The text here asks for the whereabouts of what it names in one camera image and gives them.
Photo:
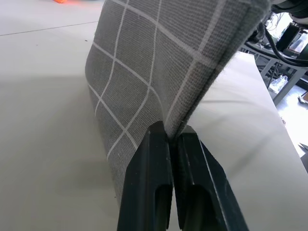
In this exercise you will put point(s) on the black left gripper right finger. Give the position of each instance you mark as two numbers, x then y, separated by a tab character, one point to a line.
202	192

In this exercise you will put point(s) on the grey checked pouch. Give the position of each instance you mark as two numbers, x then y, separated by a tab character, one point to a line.
154	72

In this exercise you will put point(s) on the grey metal table frame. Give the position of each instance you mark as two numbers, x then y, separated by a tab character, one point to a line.
284	81

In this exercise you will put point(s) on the black box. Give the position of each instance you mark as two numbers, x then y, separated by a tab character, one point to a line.
288	37

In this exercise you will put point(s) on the clear plastic bag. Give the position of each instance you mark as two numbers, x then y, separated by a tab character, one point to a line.
278	83

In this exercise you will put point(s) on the teal orange fabric bag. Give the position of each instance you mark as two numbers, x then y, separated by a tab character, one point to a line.
63	1

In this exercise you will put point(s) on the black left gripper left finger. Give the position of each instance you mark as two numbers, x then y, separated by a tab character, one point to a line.
146	183

